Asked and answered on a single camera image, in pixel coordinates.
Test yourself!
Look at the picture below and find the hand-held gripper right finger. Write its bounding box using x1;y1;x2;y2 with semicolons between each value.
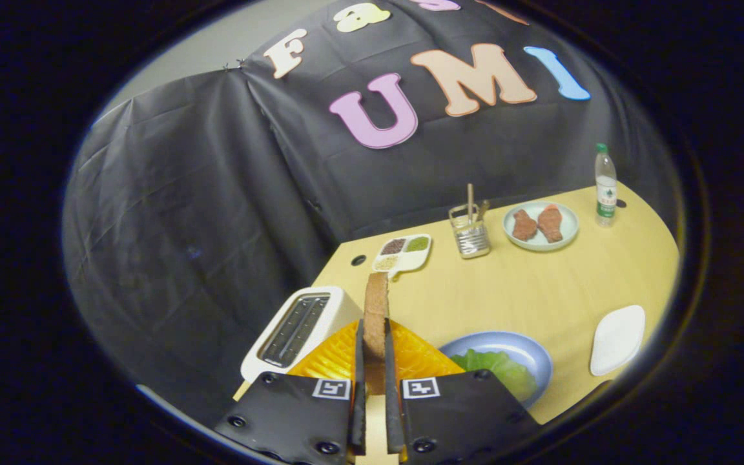
383;318;542;465

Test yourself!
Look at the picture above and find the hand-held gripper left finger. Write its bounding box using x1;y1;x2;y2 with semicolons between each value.
214;318;367;465

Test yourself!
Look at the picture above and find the toasted bread slice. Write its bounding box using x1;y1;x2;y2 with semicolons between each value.
363;272;390;396

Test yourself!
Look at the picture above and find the green lettuce leaf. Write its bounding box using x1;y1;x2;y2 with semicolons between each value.
449;349;539;402

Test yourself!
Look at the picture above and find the white toaster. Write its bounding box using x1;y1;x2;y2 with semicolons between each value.
240;286;364;383

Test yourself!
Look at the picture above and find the blue round plate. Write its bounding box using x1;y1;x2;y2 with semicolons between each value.
438;331;553;409

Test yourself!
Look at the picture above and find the white divided seasoning tray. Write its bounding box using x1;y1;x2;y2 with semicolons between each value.
372;233;433;280

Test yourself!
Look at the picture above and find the clear utensil holder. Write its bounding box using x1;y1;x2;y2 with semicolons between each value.
448;203;491;260

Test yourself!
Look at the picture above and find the brown meat piece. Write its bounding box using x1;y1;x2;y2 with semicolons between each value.
537;204;564;243
512;209;539;242

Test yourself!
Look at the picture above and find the white rounded square plate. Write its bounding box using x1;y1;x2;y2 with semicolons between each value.
590;305;646;377

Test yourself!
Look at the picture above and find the black backdrop cloth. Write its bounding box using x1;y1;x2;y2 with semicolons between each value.
62;0;676;414

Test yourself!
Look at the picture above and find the pale green round plate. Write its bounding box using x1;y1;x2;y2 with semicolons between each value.
502;201;580;252

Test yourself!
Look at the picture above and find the clear plastic water bottle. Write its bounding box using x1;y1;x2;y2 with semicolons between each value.
594;143;618;228

